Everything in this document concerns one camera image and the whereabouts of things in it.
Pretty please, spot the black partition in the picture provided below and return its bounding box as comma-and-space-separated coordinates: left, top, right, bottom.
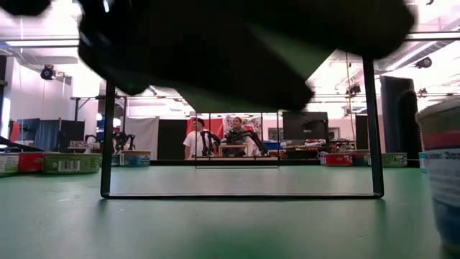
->
59, 120, 86, 152

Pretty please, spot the red seafood can silver lid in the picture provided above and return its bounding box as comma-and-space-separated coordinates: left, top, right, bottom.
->
319, 153, 354, 167
17, 152, 45, 173

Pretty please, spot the small wooden table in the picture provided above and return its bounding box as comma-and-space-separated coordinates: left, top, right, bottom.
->
218, 143, 249, 158

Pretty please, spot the blue seafood can bronze lid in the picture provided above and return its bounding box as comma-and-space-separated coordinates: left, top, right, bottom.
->
121, 150, 152, 168

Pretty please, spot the floral cloth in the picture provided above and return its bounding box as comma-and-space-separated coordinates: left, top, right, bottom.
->
223, 115, 262, 140

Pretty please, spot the white curtain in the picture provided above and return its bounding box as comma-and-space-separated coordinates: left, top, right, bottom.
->
124, 117, 160, 160

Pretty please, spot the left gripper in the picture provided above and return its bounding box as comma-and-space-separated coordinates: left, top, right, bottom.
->
251, 0, 418, 60

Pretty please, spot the person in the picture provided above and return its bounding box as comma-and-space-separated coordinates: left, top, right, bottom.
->
183, 117, 210, 160
224, 117, 252, 158

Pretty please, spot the blue curtain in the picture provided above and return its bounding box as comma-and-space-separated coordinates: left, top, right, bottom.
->
16, 118, 60, 152

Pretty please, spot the black corrugated column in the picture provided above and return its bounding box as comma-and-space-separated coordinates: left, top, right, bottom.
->
379, 75, 423, 161

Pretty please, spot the green seafood can gold lid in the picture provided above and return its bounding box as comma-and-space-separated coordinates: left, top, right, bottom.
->
42, 153, 103, 176

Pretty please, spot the green table mat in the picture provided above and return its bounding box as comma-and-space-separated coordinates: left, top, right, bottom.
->
0, 163, 460, 259

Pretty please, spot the black wall panel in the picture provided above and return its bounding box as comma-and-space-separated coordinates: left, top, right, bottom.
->
157, 119, 188, 160

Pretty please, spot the wooden shelf black metal frame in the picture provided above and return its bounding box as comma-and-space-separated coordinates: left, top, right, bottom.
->
99, 24, 385, 200

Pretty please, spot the black cable sleeve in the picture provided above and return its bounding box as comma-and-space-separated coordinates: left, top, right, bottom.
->
0, 135, 45, 153

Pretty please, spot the red curtain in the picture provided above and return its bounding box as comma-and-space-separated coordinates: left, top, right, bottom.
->
186, 117, 224, 147

